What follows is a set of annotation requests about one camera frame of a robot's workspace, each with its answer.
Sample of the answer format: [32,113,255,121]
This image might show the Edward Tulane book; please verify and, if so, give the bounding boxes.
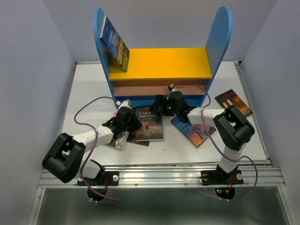
[215,89,253,117]

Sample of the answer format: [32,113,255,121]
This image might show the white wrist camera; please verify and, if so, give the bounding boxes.
[168,83,179,92]
[116,99,131,109]

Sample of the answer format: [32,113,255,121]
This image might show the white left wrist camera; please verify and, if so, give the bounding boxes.
[116,99,131,109]

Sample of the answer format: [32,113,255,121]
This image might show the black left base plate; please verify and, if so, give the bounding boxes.
[83,171,120,187]

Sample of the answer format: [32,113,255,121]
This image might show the Little Women book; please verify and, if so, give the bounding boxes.
[103,111,128,151]

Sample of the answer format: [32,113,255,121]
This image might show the aluminium mounting rail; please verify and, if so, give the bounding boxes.
[38,160,286,188]

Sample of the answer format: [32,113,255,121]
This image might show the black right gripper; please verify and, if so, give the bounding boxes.
[148,95,179,117]

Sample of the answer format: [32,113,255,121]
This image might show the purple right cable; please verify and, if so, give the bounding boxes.
[174,80,259,203]

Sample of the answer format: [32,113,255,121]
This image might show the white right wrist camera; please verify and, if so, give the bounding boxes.
[168,83,179,92]

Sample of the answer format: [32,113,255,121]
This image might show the blue wooden bookshelf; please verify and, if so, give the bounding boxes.
[93,6,233,106]

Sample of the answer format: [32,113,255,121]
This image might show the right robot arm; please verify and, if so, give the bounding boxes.
[150,90,255,186]

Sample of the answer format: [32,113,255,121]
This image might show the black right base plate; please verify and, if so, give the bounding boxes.
[200,170,244,186]

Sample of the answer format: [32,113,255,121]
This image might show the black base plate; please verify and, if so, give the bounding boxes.
[83,171,120,187]
[200,170,244,186]

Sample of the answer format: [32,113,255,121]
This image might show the A Tale of Two Cities book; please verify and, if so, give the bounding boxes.
[135,106,163,142]

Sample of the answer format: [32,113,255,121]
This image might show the Animal Farm book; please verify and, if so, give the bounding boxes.
[100,15,130,72]

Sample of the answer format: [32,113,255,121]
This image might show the Three Days to See book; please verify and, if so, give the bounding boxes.
[127,132,150,147]

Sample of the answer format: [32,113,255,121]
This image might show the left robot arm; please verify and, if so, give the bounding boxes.
[42,106,142,183]

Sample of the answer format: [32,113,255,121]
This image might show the Jane Eyre book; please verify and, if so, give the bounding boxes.
[171,117,209,148]

